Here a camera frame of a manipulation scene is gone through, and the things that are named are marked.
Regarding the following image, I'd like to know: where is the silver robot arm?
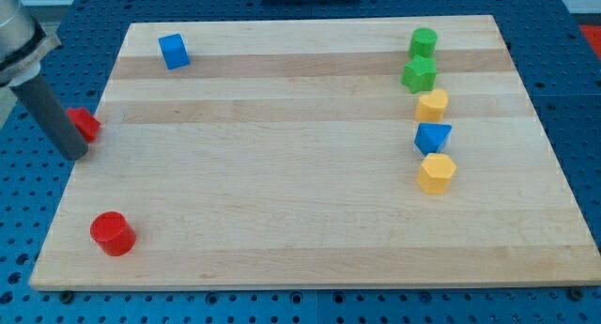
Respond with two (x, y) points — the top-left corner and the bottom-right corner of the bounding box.
(1, 0), (61, 87)

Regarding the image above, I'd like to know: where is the yellow hexagon block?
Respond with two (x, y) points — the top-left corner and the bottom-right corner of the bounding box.
(417, 153), (457, 194)

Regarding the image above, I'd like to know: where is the wooden board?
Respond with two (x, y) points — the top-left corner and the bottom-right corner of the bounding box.
(30, 15), (600, 291)

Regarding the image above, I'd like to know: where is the blue triangle block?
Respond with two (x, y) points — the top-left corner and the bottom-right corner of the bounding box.
(414, 122), (453, 156)

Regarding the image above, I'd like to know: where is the yellow heart block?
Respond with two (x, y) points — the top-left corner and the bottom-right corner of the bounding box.
(414, 89), (449, 122)

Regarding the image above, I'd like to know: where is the green star block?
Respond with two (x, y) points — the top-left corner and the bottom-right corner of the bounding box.
(401, 55), (438, 93)

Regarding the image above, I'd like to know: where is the blue cube block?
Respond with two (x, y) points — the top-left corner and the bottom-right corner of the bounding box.
(158, 34), (190, 69)

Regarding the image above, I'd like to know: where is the green cylinder block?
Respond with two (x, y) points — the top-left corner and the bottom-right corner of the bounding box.
(408, 27), (438, 58)

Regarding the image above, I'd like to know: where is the red cylinder block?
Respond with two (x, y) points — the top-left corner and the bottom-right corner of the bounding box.
(90, 211), (136, 256)

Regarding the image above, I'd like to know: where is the red pentagon block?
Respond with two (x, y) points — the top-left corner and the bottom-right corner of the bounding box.
(67, 107), (100, 143)

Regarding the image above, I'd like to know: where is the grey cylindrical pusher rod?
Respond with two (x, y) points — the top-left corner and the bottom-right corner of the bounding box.
(10, 74), (88, 161)

